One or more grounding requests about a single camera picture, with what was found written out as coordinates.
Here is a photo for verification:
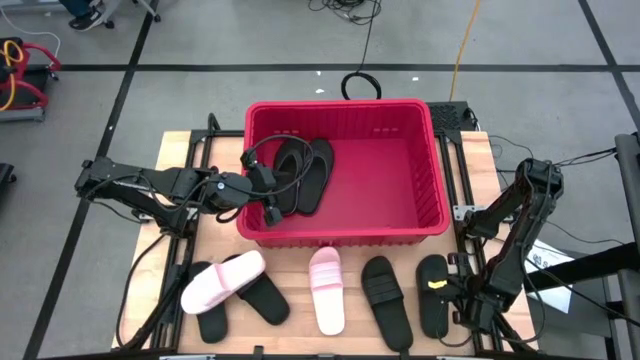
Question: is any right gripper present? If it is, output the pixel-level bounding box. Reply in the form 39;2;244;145
428;251;497;332

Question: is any black slide sandal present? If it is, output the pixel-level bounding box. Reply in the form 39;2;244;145
415;253;452;340
188;260;230;345
360;255;415;353
224;253;291;327

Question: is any black coiled floor cable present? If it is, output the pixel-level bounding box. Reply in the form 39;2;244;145
307;0;384;101

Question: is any yellow floor cable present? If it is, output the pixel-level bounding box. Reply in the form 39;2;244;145
448;0;483;103

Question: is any black desk frame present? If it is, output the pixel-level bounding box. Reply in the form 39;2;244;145
522;132;640;360

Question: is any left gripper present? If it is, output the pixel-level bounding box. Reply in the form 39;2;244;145
241;148;285;227

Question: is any black power box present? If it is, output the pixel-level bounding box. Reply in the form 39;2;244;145
427;101;474;133

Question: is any red plastic bin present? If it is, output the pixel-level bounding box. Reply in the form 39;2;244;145
235;98;451;250

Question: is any black flip-flop with white label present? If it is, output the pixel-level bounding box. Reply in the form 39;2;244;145
272;138;307;217

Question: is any grey chair base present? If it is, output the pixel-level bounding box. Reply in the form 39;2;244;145
102;0;162;30

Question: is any red tube cart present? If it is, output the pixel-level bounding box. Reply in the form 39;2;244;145
0;36;63;124

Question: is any pink slide sandal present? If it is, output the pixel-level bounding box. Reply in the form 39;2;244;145
308;246;346;336
179;249;267;316

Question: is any yellow hose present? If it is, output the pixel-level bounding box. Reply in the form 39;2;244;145
0;39;25;112

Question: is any white paper sheet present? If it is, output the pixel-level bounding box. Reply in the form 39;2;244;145
524;238;576;315

